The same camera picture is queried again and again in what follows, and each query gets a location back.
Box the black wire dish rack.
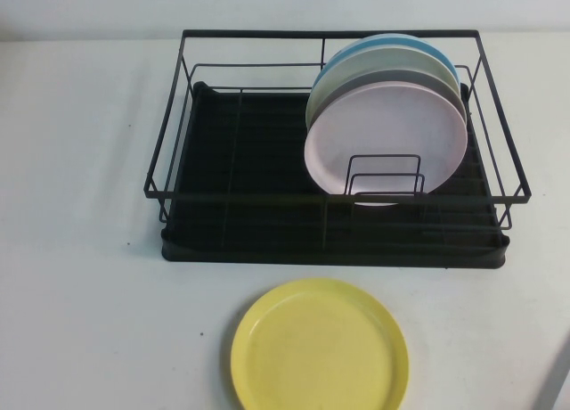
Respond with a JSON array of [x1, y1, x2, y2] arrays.
[[142, 29, 533, 246]]

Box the pale green round plate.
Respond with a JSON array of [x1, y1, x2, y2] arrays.
[[305, 48, 462, 127]]

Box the blue round plate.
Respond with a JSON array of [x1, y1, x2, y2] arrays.
[[318, 33, 460, 88]]

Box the pink round plate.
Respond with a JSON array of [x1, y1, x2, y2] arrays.
[[304, 82, 468, 207]]

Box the yellow round plate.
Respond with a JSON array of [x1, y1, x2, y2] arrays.
[[230, 276, 410, 410]]

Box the grey round plate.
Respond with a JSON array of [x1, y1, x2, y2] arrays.
[[324, 69, 468, 121]]

